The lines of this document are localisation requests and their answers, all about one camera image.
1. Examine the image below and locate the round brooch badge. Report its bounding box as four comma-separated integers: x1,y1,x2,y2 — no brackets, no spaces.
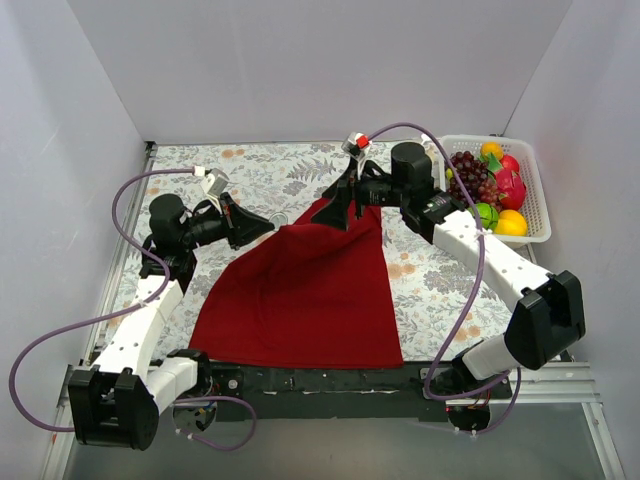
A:
270,212,288,228

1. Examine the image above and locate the red t-shirt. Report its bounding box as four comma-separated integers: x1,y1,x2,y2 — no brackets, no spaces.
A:
189,199,403,369

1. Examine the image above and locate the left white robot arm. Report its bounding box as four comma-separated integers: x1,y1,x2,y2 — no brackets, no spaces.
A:
68,193,274,450

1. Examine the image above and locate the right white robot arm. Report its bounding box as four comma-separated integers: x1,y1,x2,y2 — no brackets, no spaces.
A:
311,135,586,398

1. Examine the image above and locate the beige pump soap bottle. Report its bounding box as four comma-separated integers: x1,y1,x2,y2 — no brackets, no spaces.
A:
419,133,442,175

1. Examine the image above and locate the purple grape bunch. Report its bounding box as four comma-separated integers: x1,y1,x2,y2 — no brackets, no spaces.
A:
450,151,502,212

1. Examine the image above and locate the orange fruit top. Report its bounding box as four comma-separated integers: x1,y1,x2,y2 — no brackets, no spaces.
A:
480,142,504,159

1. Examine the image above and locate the red apple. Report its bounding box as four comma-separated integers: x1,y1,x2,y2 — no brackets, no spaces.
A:
500,154,520,173

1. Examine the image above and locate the pink dragon fruit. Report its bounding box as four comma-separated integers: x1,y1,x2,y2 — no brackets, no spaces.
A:
494,168,527,210

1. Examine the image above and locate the yellow orange fruit bottom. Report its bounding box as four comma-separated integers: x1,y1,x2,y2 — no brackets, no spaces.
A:
494,210,528,236

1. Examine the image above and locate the floral table mat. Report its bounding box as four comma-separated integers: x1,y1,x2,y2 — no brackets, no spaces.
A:
99,141,562,362

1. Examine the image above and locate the white plastic basket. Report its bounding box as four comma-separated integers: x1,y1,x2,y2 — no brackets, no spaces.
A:
440,134,552,248

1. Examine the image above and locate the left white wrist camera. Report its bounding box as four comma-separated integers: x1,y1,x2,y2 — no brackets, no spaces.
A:
194,166,229,207

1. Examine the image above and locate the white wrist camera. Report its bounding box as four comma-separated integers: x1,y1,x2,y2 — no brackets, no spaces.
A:
194,166,229,207
342,132,371,177

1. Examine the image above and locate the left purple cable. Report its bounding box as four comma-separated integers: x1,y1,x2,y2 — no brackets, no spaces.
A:
8,167,258,453

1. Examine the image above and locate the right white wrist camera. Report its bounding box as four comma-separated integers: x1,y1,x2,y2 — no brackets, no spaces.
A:
342,132,371,177

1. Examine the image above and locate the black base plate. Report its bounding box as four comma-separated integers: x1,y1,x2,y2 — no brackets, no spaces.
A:
155,362,516,424

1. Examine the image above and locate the aluminium frame rail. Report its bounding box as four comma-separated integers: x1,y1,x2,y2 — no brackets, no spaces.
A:
68,357,599,412

